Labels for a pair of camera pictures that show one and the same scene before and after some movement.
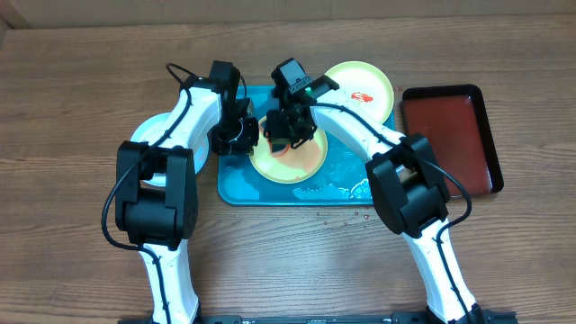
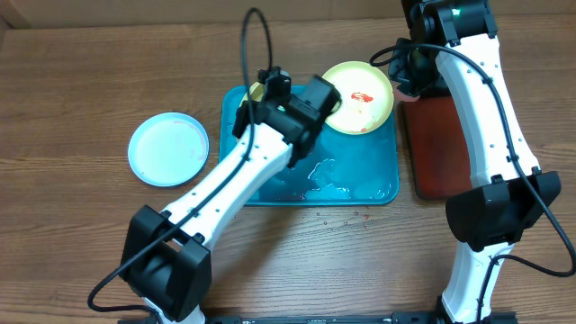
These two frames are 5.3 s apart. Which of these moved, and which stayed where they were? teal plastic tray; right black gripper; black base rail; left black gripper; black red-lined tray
Moved: right black gripper; left black gripper
Stayed: black red-lined tray; teal plastic tray; black base rail
